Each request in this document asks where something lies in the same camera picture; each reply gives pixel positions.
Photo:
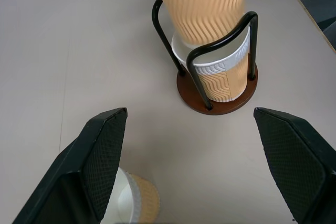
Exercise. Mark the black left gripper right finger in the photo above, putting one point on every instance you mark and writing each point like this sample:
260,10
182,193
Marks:
302,161

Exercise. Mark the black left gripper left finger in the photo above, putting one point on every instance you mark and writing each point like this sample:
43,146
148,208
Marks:
76,166

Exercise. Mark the tan ribbed paper cup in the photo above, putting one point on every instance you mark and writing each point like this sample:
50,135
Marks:
202,6
136,203
223,77

